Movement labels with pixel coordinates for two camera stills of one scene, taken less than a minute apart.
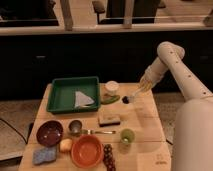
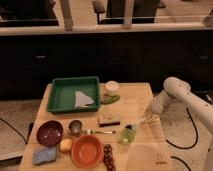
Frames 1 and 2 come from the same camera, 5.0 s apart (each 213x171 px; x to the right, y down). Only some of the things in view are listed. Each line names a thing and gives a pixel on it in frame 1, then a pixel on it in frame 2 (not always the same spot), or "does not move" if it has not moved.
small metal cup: (75, 126) does not move
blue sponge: (45, 155) does not move
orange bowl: (87, 151) does not move
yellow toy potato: (65, 145) does not move
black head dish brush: (128, 99) → (130, 126)
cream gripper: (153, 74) → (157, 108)
